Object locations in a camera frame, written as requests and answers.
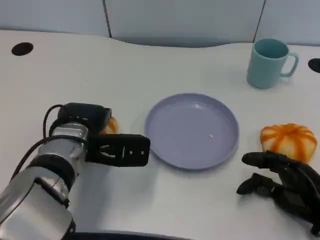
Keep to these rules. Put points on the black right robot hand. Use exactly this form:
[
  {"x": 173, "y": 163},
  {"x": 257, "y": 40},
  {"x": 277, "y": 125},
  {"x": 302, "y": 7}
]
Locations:
[{"x": 297, "y": 190}]

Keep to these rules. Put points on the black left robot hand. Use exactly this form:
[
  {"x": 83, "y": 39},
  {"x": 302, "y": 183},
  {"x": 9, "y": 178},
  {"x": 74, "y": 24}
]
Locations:
[{"x": 85, "y": 111}]

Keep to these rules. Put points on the orange white toy bread roll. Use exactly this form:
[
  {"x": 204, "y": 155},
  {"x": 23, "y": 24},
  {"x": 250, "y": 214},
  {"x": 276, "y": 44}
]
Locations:
[
  {"x": 111, "y": 126},
  {"x": 287, "y": 138}
]

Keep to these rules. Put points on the grey partition panel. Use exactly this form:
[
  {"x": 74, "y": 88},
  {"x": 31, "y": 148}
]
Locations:
[
  {"x": 50, "y": 15},
  {"x": 292, "y": 17},
  {"x": 185, "y": 17}
]

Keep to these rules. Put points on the lilac plate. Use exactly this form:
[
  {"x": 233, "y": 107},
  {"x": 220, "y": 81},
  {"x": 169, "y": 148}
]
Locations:
[{"x": 191, "y": 130}]

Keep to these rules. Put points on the pale green mug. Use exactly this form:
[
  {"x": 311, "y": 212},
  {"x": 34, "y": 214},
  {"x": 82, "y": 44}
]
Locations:
[{"x": 262, "y": 70}]

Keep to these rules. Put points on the dark robot torso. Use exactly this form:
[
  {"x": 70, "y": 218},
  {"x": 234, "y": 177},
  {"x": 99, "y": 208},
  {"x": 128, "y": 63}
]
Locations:
[{"x": 130, "y": 236}]

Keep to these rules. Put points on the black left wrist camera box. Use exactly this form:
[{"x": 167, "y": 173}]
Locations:
[{"x": 132, "y": 145}]

